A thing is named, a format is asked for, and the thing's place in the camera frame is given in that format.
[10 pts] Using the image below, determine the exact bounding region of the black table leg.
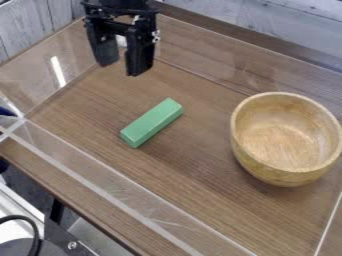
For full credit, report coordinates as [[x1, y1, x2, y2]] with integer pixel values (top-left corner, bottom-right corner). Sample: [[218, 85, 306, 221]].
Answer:
[[50, 199, 65, 224]]

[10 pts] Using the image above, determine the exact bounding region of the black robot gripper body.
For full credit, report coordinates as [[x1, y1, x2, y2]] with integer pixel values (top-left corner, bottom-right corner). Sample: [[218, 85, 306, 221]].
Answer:
[[79, 0, 162, 46]]

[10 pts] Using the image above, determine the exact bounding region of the clear acrylic front barrier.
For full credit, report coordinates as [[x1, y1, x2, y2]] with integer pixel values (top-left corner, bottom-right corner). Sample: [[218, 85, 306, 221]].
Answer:
[[0, 97, 257, 256]]

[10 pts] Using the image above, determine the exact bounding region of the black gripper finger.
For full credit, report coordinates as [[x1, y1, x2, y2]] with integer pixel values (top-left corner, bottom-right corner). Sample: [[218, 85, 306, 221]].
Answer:
[[86, 19, 119, 67], [125, 28, 155, 77]]

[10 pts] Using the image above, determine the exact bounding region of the green rectangular block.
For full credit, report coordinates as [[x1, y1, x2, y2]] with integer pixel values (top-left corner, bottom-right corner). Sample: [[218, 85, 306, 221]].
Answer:
[[121, 98, 184, 148]]

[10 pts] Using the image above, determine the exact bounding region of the black cable loop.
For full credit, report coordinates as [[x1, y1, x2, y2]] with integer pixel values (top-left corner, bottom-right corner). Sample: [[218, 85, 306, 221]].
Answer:
[[0, 214, 43, 256]]

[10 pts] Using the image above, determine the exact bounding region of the grey metal base plate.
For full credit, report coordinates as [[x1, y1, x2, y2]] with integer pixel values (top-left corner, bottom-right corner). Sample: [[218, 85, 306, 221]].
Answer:
[[39, 218, 99, 256]]

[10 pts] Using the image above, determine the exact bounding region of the brown wooden bowl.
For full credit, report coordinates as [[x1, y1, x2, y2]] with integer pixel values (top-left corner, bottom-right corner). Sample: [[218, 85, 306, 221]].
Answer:
[[230, 92, 342, 187]]

